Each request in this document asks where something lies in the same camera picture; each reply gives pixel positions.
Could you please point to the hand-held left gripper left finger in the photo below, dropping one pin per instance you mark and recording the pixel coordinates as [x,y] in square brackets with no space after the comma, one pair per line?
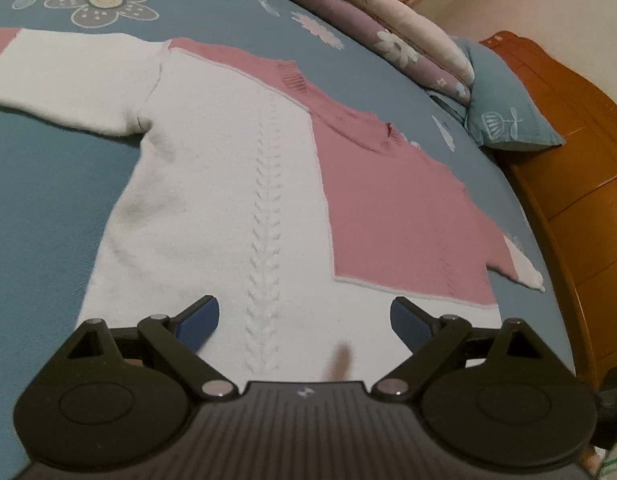
[198,322]

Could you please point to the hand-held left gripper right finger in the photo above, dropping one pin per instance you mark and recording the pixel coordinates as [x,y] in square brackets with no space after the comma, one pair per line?
[413,320]

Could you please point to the pink and white sweater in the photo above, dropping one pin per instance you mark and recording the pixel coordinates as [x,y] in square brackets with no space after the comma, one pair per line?
[213,185]

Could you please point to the blue floral bed sheet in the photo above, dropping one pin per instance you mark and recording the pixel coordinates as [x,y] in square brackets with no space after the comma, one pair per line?
[38,210]

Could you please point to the wooden bed headboard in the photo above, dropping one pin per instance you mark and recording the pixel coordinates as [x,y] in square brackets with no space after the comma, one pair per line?
[588,210]

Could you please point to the blue printed pillow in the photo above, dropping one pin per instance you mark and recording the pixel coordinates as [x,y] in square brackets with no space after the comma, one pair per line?
[503,105]

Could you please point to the folded floral quilt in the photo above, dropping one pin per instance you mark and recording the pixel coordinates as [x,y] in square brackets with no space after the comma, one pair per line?
[388,20]

